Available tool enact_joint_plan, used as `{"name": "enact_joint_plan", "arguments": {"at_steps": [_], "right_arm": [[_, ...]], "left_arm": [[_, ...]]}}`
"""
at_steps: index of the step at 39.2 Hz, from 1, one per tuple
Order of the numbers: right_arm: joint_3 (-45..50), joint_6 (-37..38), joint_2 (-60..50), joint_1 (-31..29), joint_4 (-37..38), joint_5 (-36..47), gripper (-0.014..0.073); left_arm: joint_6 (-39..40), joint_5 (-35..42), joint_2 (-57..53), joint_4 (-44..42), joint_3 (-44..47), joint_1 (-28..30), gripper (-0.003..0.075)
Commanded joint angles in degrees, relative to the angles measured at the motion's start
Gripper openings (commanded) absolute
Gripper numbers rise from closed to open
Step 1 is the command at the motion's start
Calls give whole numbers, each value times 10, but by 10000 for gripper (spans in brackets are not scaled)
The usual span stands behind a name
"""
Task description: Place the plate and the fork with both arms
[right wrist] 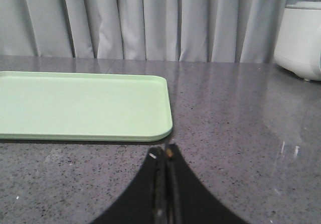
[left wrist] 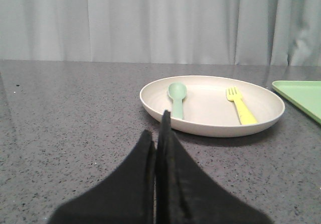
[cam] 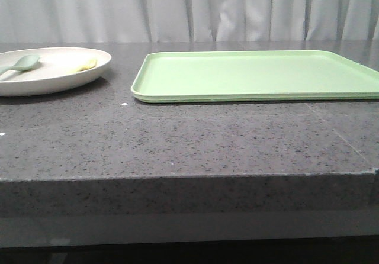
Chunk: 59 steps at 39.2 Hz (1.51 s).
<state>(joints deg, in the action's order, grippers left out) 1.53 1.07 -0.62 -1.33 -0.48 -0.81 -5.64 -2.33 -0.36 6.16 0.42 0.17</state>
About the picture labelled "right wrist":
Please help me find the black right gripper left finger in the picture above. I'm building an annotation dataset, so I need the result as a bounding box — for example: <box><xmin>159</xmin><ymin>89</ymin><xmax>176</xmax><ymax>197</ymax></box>
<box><xmin>92</xmin><ymin>147</ymin><xmax>166</xmax><ymax>223</ymax></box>

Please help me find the light green rectangular tray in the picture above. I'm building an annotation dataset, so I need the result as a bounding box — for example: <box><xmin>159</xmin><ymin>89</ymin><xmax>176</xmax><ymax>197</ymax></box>
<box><xmin>1</xmin><ymin>71</ymin><xmax>173</xmax><ymax>142</ymax></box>

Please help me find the grey pleated curtain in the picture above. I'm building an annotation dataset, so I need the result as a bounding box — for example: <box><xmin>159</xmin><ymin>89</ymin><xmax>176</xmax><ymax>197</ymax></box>
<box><xmin>1</xmin><ymin>0</ymin><xmax>286</xmax><ymax>63</ymax></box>

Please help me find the white kitchen appliance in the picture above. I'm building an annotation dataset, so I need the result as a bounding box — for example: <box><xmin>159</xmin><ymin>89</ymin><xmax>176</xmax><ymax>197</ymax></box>
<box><xmin>274</xmin><ymin>0</ymin><xmax>320</xmax><ymax>81</ymax></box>

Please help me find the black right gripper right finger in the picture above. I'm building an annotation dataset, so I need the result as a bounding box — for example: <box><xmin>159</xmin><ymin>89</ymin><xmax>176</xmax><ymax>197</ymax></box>
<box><xmin>165</xmin><ymin>144</ymin><xmax>246</xmax><ymax>223</ymax></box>

